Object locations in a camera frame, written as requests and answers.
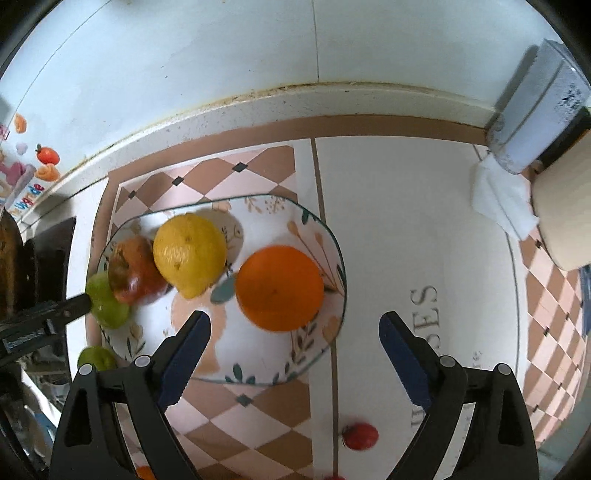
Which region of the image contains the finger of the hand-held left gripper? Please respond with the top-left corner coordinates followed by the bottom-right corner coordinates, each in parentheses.
top-left (28, 293), bottom-right (94, 337)

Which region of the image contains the colourful wall sticker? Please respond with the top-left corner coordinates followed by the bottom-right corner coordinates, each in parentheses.
top-left (0, 113), bottom-right (63, 222)

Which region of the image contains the checkered counter mat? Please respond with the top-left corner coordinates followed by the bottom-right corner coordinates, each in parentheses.
top-left (69, 115), bottom-right (587, 480)

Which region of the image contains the green apple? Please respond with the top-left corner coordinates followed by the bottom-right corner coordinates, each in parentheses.
top-left (87, 272), bottom-right (131, 329)
top-left (77, 346), bottom-right (118, 372)

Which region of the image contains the silver spray can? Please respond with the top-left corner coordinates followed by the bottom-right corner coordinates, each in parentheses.
top-left (485, 39), bottom-right (591, 175)

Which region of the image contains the floral ceramic plate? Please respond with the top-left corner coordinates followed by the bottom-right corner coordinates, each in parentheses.
top-left (96, 196), bottom-right (348, 386)

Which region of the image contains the cream utensil holder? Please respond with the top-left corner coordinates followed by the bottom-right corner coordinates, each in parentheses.
top-left (530, 127), bottom-right (591, 272)

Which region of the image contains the red apple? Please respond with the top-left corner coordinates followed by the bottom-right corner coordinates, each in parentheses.
top-left (107, 236), bottom-right (171, 305)

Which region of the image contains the white tissue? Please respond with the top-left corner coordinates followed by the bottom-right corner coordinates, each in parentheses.
top-left (470, 154), bottom-right (541, 241)

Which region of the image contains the yellow lemon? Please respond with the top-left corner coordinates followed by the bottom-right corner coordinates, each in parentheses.
top-left (153, 213), bottom-right (228, 299)

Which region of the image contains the red cherry tomato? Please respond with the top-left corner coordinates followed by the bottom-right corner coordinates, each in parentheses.
top-left (341, 422), bottom-right (379, 451)

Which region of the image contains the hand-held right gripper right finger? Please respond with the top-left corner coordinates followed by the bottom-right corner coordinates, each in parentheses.
top-left (379, 311), bottom-right (541, 480)

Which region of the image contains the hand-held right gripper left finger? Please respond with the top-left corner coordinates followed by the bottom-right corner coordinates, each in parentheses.
top-left (48, 310), bottom-right (212, 480)

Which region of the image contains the black gas stove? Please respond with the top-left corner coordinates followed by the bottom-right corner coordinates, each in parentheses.
top-left (18, 217), bottom-right (77, 315)

